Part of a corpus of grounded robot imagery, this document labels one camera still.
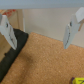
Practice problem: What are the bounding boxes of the white cabinet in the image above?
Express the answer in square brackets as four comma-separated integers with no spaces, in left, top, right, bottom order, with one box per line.
[0,0,84,47]

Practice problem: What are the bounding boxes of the yellow block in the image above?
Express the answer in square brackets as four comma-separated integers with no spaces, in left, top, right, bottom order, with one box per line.
[67,76,84,84]

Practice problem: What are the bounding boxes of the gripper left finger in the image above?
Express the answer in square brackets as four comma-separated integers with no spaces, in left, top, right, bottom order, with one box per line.
[0,9,18,51]

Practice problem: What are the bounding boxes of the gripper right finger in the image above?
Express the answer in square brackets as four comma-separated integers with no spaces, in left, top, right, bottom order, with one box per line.
[62,7,84,51]

